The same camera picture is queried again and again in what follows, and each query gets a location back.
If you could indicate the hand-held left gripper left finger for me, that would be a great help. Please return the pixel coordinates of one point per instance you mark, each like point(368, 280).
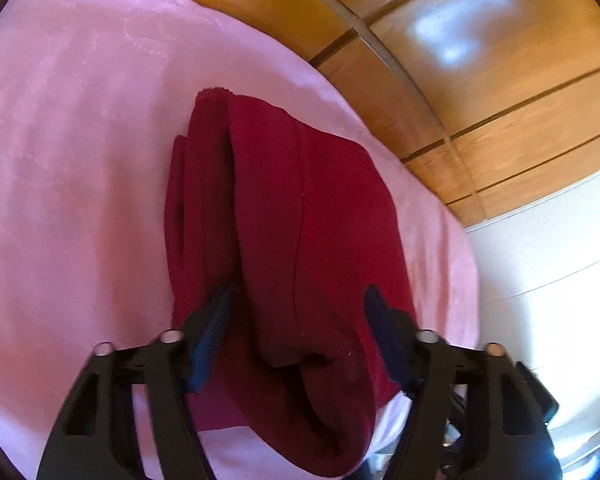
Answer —
point(214, 332)

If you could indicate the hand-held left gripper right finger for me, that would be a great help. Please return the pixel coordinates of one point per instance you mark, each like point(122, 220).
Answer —
point(386, 335)

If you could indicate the dark red knit pants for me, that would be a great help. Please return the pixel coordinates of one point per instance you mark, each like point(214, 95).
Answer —
point(300, 220)

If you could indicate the pink blanket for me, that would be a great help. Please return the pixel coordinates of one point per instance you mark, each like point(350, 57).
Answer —
point(80, 185)

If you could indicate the wooden bed frame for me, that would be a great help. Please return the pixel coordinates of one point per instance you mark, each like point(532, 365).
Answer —
point(360, 75)

